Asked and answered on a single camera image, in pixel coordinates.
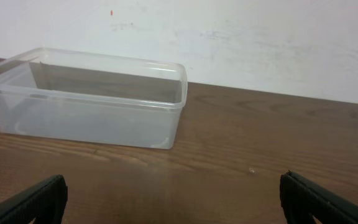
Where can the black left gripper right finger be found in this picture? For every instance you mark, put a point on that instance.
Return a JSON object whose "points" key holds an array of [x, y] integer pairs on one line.
{"points": [[305, 202]]}

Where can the clear plastic container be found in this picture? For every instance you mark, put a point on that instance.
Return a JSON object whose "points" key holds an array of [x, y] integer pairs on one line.
{"points": [[79, 96]]}

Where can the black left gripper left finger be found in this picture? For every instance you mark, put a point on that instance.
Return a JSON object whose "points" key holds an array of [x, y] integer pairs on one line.
{"points": [[43, 202]]}

